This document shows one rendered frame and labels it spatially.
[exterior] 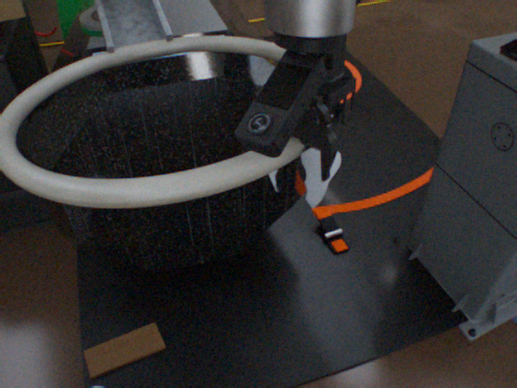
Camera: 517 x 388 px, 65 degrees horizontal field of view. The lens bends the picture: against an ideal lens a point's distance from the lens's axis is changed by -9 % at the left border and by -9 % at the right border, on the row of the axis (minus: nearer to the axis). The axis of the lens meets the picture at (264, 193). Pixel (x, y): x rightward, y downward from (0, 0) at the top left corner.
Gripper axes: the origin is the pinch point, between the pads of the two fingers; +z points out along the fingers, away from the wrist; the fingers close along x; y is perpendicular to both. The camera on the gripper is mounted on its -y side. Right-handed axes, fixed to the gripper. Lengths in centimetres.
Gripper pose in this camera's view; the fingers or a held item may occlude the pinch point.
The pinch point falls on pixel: (293, 193)
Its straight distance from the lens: 54.4
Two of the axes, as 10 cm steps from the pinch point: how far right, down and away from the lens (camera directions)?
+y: 6.2, -4.9, 6.1
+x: -7.9, -3.7, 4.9
